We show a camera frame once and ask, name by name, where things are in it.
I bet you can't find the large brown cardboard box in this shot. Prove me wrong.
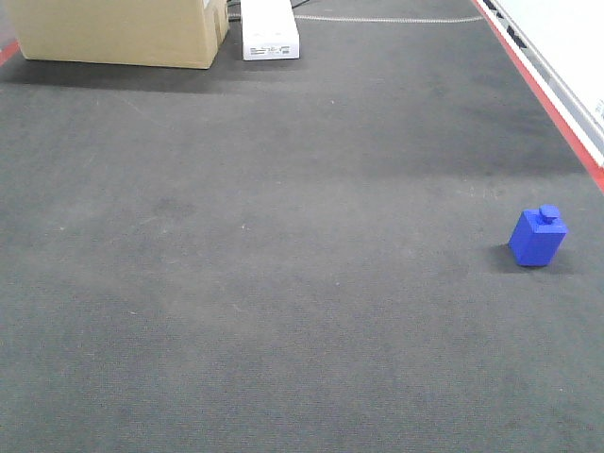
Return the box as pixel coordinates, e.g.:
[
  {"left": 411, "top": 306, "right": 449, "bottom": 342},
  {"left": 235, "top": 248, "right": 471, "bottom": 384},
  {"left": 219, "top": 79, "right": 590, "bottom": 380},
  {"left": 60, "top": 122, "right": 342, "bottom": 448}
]
[{"left": 5, "top": 0, "right": 229, "bottom": 69}]

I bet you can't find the long white carton box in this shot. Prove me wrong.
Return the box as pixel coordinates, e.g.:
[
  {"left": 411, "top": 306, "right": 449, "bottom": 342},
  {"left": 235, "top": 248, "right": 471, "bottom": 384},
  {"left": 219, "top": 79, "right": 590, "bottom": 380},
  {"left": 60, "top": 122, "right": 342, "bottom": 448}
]
[{"left": 241, "top": 0, "right": 300, "bottom": 61}]

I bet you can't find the red conveyor side rail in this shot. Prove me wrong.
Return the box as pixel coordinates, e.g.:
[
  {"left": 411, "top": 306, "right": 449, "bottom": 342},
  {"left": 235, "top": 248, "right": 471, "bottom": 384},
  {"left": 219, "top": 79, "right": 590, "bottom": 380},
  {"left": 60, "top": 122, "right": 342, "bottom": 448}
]
[{"left": 473, "top": 1, "right": 603, "bottom": 192}]

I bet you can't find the blue plastic bottle-shaped part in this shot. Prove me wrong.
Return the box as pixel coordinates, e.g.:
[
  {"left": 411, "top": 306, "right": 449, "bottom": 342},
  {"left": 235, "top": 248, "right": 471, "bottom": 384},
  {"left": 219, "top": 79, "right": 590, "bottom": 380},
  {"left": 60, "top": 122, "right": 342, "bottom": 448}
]
[{"left": 508, "top": 204, "right": 568, "bottom": 267}]

